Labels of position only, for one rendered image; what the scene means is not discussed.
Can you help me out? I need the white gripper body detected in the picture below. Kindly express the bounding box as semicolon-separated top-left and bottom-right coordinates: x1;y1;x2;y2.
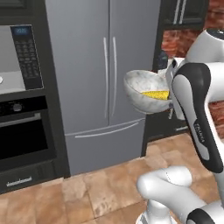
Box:
164;57;186;121

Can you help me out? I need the yellow corn cob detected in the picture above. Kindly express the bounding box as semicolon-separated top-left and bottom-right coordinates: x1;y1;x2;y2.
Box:
140;89;171;102

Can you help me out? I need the white marble bowl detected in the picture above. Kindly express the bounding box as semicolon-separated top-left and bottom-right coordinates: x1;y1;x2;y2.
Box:
122;69;173;115

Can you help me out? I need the grey double-door fridge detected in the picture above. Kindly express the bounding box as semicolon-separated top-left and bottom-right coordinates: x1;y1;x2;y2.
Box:
45;0;162;177

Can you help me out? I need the black microwave oven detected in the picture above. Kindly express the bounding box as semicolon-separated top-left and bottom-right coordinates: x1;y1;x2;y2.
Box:
0;24;45;95

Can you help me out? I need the dark blue jar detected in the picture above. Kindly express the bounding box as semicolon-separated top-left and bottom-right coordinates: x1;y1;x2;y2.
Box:
157;50;169;71

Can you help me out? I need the black tall appliance cabinet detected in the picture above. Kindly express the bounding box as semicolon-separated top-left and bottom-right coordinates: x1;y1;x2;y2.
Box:
0;0;72;195

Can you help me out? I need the black built-in oven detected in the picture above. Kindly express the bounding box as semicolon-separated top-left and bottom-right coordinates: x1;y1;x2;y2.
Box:
0;94;57;173

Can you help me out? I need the black wall cupboard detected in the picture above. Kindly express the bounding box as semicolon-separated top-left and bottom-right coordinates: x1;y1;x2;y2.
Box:
161;0;210;28

